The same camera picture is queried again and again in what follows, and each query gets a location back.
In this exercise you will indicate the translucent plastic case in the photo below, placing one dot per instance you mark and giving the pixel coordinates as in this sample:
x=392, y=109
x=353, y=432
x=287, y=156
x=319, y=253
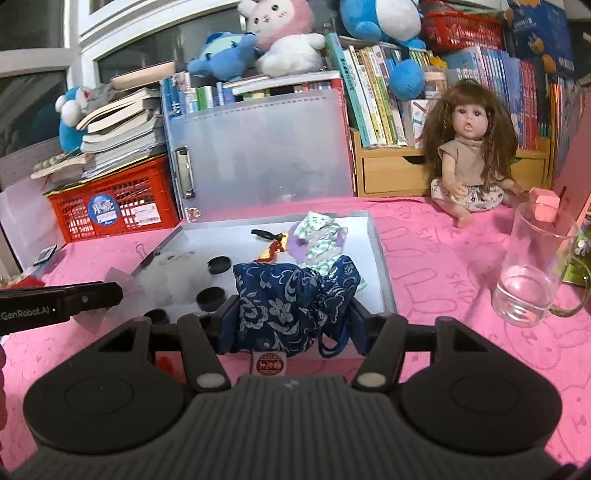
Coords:
x=258, y=152

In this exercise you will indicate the red plastic crate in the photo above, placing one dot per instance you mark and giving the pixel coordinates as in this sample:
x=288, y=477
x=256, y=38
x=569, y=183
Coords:
x=115, y=207

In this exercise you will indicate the black binder clip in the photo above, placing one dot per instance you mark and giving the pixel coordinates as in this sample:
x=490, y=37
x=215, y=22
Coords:
x=145, y=258

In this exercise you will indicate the row of children's books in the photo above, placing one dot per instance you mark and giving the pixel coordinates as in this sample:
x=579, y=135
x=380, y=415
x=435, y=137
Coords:
x=378, y=92

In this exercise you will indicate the black round disc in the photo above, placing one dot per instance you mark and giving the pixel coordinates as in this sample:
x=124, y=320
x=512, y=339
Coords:
x=157, y=317
x=211, y=298
x=219, y=264

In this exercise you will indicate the pink foam block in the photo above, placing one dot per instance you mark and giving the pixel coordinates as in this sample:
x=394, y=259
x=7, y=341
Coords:
x=545, y=208

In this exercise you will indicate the grey cloth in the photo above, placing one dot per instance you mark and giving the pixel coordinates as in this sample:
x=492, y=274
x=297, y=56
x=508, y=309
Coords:
x=102, y=94

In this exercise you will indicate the pink white bunny plush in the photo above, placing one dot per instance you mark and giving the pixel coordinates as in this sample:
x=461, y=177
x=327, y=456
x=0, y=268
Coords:
x=284, y=39

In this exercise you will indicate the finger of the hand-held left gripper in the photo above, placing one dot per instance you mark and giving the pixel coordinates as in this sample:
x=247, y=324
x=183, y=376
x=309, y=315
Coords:
x=92, y=297

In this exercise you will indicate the row of books behind case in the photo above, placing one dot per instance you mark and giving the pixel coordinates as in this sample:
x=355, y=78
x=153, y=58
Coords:
x=221, y=94

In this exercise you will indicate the blue white cat plush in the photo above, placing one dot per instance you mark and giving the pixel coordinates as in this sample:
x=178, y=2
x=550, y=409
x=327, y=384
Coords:
x=69, y=122

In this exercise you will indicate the small cartoon sticker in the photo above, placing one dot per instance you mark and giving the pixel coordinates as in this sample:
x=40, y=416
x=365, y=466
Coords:
x=193, y=213

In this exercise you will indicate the printed picture card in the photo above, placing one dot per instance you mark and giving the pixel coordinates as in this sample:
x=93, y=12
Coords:
x=581, y=256

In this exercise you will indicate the red cloth item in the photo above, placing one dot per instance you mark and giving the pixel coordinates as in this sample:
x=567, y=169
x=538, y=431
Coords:
x=168, y=362

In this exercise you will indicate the blue floral cloth pouch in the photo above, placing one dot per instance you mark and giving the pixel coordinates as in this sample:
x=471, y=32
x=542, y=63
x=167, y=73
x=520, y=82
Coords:
x=281, y=304

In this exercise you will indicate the pink embossed blanket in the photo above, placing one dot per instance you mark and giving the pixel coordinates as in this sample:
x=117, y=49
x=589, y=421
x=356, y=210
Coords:
x=438, y=286

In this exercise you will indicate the wooden desk organizer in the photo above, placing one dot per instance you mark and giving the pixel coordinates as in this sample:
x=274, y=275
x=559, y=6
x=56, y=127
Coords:
x=392, y=170

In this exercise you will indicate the white fluffy plush toy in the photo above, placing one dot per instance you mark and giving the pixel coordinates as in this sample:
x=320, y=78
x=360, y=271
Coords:
x=178, y=277

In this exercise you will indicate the blue white penguin plush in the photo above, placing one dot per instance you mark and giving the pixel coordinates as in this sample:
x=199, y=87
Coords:
x=392, y=27

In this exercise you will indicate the green patterned cloth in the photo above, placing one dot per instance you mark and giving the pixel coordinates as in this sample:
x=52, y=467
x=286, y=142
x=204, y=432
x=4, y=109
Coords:
x=321, y=240

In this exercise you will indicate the red yellow knitted ornament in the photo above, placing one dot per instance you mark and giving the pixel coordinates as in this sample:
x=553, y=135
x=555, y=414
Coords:
x=273, y=247

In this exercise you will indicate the row of thin colourful books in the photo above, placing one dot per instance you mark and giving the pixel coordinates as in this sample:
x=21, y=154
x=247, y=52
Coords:
x=512, y=97

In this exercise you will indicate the stack of worn books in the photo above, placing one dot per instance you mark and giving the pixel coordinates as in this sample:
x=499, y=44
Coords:
x=122, y=131

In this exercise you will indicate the blue cardboard carton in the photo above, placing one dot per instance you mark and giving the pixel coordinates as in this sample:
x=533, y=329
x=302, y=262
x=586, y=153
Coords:
x=542, y=34

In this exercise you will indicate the pink board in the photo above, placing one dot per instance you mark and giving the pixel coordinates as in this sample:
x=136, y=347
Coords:
x=572, y=184

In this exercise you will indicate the red plastic basket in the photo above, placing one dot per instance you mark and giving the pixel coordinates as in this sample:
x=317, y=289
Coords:
x=461, y=27

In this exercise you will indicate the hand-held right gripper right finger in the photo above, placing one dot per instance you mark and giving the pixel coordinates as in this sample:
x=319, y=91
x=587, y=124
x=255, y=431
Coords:
x=358, y=328

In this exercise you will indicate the long-haired baby doll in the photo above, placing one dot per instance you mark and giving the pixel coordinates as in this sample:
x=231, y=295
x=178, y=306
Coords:
x=471, y=152

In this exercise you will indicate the translucent plastic wrapper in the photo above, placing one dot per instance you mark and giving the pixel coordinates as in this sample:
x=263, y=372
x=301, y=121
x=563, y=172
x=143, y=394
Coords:
x=124, y=300

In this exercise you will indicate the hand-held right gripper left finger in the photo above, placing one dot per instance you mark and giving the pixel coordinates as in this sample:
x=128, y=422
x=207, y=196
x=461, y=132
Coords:
x=228, y=325

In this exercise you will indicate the clear glass mug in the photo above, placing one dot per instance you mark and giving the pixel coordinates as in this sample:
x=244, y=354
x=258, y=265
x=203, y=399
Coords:
x=535, y=272

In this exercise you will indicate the blue alien plush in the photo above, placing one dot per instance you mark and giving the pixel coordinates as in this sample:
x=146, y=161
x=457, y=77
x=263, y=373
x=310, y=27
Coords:
x=224, y=51

